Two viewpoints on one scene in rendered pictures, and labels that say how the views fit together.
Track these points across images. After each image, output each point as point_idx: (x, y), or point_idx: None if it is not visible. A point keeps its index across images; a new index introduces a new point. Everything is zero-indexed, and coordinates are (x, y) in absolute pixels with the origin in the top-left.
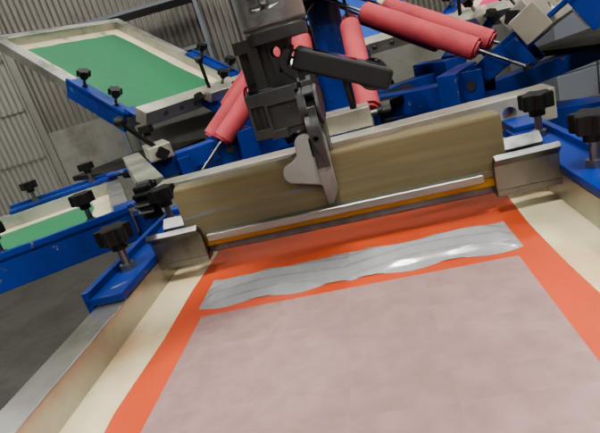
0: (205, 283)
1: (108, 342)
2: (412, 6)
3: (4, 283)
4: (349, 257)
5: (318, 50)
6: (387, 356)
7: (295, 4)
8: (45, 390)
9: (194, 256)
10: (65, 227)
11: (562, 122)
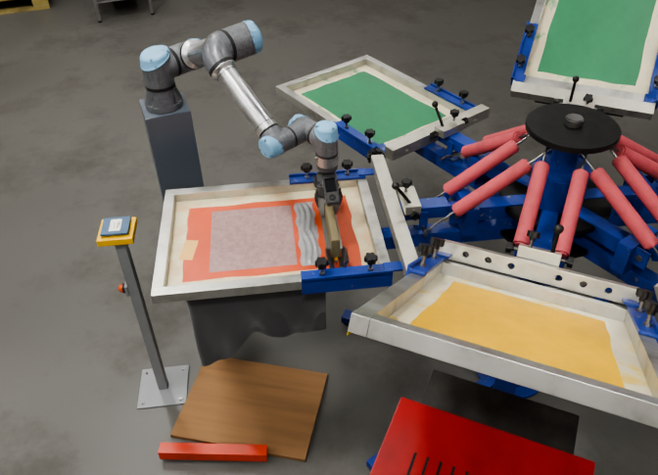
0: (311, 200)
1: (276, 189)
2: (573, 189)
3: (340, 137)
4: (308, 230)
5: (329, 179)
6: (260, 241)
7: (322, 166)
8: (253, 187)
9: None
10: (404, 123)
11: None
